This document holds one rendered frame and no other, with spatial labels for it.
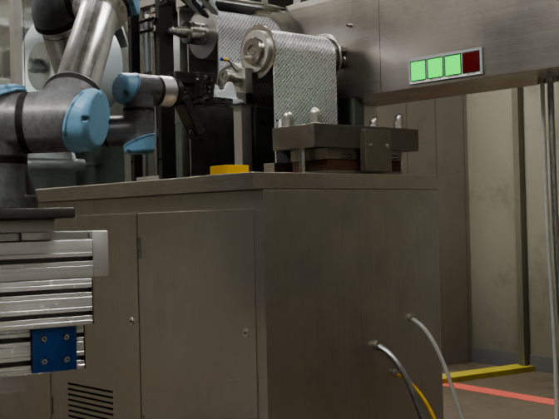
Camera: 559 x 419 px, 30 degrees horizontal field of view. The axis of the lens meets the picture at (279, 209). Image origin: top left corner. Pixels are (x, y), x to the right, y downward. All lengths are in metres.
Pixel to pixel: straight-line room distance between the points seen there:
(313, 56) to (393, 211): 0.51
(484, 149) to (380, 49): 2.71
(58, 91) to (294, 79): 1.04
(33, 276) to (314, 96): 1.20
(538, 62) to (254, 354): 0.99
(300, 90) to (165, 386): 0.88
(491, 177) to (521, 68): 2.95
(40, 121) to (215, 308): 0.83
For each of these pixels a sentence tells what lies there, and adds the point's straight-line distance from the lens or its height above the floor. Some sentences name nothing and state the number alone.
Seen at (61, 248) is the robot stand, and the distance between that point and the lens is 2.02.
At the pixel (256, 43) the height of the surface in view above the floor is 1.27.
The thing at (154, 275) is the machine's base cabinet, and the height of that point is 0.65.
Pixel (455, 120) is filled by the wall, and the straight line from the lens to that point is 5.70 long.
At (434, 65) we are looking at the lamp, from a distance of 2.85.
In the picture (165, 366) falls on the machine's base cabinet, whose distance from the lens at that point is 2.78.
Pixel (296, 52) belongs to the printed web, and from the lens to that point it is 2.90.
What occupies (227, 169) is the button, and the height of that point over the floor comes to 0.91.
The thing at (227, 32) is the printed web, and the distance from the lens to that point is 3.06.
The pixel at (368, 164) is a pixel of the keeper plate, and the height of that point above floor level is 0.93.
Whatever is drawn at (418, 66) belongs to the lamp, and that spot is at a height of 1.19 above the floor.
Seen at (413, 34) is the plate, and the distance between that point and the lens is 2.92.
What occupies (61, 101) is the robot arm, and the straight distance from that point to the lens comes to 1.96.
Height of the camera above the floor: 0.78
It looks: 1 degrees up
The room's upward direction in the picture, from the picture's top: 1 degrees counter-clockwise
